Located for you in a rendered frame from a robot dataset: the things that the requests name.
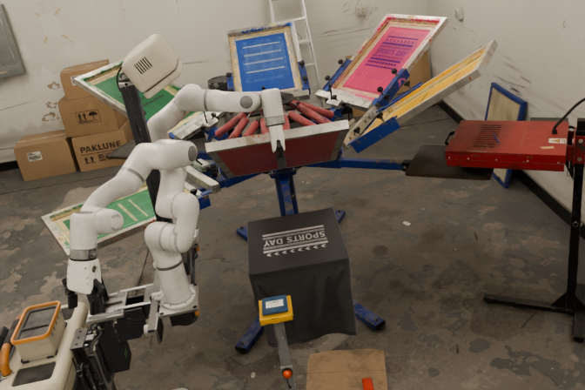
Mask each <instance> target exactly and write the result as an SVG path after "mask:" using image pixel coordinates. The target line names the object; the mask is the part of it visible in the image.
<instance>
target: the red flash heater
mask: <svg viewBox="0 0 585 390"><path fill-rule="evenodd" d="M556 124H557V122H554V121H493V120H461V121H460V123H459V125H458V127H457V129H456V131H455V133H454V135H453V137H452V138H451V140H450V142H449V144H448V146H447V149H446V150H445V159H446V160H447V166H460V167H479V168H496V169H514V170H532V171H564V165H565V164H566V161H572V165H574V159H575V131H576V127H575V130H574V131H569V130H568V126H569V122H561V123H560V124H559V125H558V126H557V127H556V130H557V134H552V130H553V128H554V126H555V125H556ZM493 134H494V135H495V136H496V137H497V139H498V141H499V144H498V142H497V140H496V139H495V137H494V135H493ZM567 144H568V145H567Z"/></svg>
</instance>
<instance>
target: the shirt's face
mask: <svg viewBox="0 0 585 390"><path fill-rule="evenodd" d="M314 225H323V226H324V229H325V232H326V238H327V241H328V245H329V246H328V247H322V248H317V249H312V250H307V251H302V252H292V253H287V254H282V255H277V256H271V257H266V258H264V247H263V236H262V235H263V234H267V233H273V232H283V231H288V230H293V229H299V228H304V227H308V226H314ZM248 234H249V266H250V274H254V273H259V272H268V271H273V270H278V269H284V268H289V267H295V266H303V265H309V264H314V263H319V262H325V261H329V260H335V259H344V258H347V253H346V248H345V246H344V242H343V239H342V237H341V234H340V229H339V227H338V224H337V221H336V218H335V216H334V213H333V208H327V209H322V210H317V211H311V212H302V213H297V214H292V215H286V216H281V217H276V218H270V219H261V220H256V221H251V222H248Z"/></svg>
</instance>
